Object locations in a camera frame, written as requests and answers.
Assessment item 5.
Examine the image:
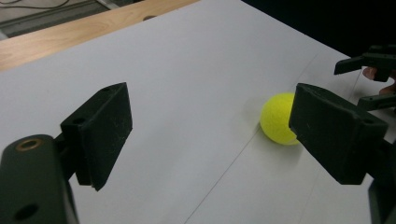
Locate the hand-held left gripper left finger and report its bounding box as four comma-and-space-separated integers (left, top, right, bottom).
60, 81, 134, 192

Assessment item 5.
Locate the wooden table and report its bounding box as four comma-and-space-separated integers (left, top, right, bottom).
0, 0, 200, 73

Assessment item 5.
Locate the plain yellow tennis ball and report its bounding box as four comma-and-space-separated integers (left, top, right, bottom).
259, 91, 302, 147

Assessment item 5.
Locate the black curtain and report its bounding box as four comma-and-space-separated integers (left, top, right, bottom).
242, 0, 396, 59

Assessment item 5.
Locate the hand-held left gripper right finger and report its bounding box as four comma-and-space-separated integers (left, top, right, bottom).
288, 82, 389, 186

